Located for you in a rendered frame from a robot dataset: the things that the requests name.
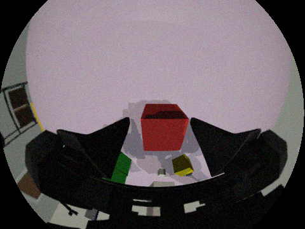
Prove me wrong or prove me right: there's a yellow block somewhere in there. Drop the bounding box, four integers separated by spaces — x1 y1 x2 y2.
172 153 194 176

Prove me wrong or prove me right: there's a red block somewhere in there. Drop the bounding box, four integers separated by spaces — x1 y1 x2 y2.
140 104 188 151

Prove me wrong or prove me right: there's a green block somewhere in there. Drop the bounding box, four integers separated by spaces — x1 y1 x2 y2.
109 169 127 184
115 151 132 176

